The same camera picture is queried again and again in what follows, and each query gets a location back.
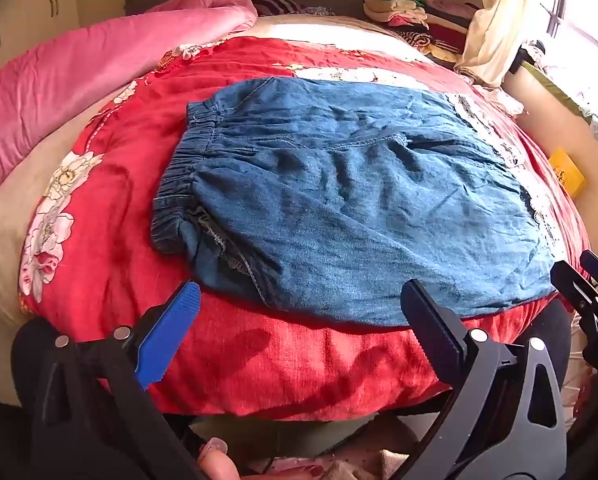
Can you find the cream wardrobe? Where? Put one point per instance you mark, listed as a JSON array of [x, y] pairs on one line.
[[29, 10]]

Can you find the dark striped cloth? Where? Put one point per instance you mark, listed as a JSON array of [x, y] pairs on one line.
[[279, 5]]

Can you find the stack of folded clothes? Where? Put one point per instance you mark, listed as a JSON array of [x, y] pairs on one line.
[[419, 15]]

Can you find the bed with beige sheet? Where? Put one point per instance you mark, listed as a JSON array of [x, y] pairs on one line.
[[4, 260]]

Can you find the window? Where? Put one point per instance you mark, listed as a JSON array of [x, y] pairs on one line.
[[594, 25]]

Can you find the pink quilt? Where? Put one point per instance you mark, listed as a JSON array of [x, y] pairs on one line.
[[79, 75]]

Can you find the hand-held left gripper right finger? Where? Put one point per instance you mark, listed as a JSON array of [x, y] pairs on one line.
[[431, 327]]

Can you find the person's left hand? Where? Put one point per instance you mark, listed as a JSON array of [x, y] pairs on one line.
[[219, 462]]

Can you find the pink dotted cloth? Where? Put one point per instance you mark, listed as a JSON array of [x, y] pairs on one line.
[[359, 450]]

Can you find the red floral blanket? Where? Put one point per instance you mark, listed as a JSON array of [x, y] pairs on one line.
[[114, 260]]

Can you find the blue denim pants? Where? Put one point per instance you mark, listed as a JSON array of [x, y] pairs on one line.
[[349, 200]]

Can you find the yellow box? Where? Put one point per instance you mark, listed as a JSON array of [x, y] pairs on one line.
[[566, 172]]

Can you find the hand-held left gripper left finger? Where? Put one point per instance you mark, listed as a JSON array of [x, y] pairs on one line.
[[169, 332]]

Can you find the cream curtain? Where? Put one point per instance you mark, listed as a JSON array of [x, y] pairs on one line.
[[499, 20]]

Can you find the olive window sill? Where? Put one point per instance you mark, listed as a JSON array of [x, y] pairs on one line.
[[554, 85]]

